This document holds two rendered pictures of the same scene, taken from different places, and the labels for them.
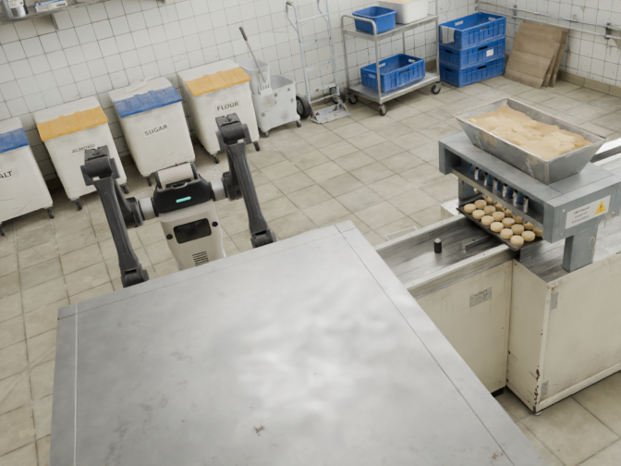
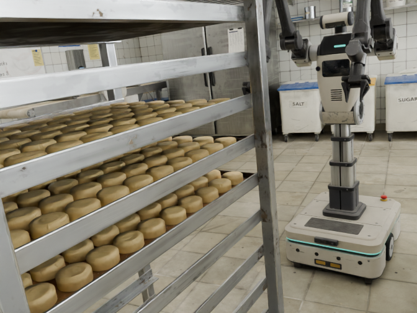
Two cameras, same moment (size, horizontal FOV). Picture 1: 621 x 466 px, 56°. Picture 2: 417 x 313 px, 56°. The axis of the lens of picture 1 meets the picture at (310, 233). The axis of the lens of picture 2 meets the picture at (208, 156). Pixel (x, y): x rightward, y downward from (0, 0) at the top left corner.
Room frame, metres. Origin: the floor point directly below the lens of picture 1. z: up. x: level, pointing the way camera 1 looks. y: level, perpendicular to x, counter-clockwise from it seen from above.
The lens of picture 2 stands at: (0.16, -0.62, 1.25)
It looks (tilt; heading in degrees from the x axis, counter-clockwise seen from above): 14 degrees down; 49
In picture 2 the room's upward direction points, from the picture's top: 6 degrees counter-clockwise
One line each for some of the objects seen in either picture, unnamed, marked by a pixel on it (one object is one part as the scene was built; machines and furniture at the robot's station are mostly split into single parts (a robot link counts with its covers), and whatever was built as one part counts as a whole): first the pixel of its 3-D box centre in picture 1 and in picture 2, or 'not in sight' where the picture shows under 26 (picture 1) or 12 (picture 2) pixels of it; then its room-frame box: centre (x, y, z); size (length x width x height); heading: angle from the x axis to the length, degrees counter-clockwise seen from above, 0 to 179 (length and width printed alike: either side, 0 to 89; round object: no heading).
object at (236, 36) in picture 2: not in sight; (236, 40); (3.94, 2.90, 1.39); 0.22 x 0.03 x 0.31; 111
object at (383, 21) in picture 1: (374, 19); not in sight; (5.85, -0.95, 0.88); 0.40 x 0.30 x 0.16; 24
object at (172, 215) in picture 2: not in sight; (172, 215); (0.55, -0.05, 0.96); 0.05 x 0.05 x 0.02
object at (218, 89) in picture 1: (221, 111); not in sight; (5.40, 0.65, 0.38); 0.64 x 0.54 x 0.77; 18
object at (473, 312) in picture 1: (422, 336); not in sight; (1.94, -0.42, 0.45); 0.70 x 0.34 x 0.90; 108
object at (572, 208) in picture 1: (520, 193); not in sight; (2.10, -0.90, 1.01); 0.72 x 0.33 x 0.34; 18
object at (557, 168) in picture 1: (523, 141); not in sight; (2.10, -0.90, 1.25); 0.56 x 0.29 x 0.14; 18
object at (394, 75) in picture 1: (393, 73); not in sight; (5.96, -1.12, 0.29); 0.56 x 0.38 x 0.20; 119
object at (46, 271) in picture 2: not in sight; (47, 267); (0.32, -0.04, 0.96); 0.05 x 0.05 x 0.02
